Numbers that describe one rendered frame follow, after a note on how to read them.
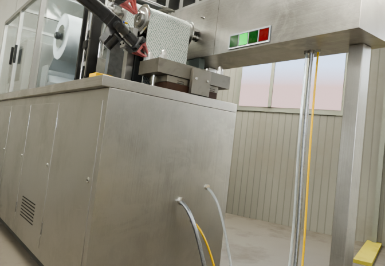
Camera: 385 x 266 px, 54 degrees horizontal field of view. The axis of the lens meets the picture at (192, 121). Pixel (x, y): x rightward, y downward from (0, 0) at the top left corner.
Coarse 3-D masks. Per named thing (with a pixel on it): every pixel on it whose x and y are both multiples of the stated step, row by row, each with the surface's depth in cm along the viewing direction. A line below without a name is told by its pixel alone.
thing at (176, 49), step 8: (152, 32) 174; (160, 32) 176; (152, 40) 174; (160, 40) 176; (168, 40) 179; (176, 40) 182; (184, 40) 185; (152, 48) 174; (160, 48) 176; (168, 48) 179; (176, 48) 182; (184, 48) 185; (168, 56) 179; (176, 56) 182; (184, 56) 185
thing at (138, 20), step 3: (141, 12) 174; (135, 15) 178; (138, 15) 177; (141, 15) 174; (144, 15) 174; (135, 18) 178; (138, 18) 176; (141, 18) 173; (144, 18) 174; (135, 21) 178; (138, 21) 175; (141, 21) 174; (135, 24) 177; (138, 24) 175; (141, 24) 175
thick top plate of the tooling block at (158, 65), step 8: (144, 64) 162; (152, 64) 157; (160, 64) 154; (168, 64) 156; (176, 64) 158; (184, 64) 161; (144, 72) 161; (152, 72) 156; (160, 72) 154; (168, 72) 156; (176, 72) 158; (184, 72) 161; (216, 80) 172; (224, 80) 175; (224, 88) 176
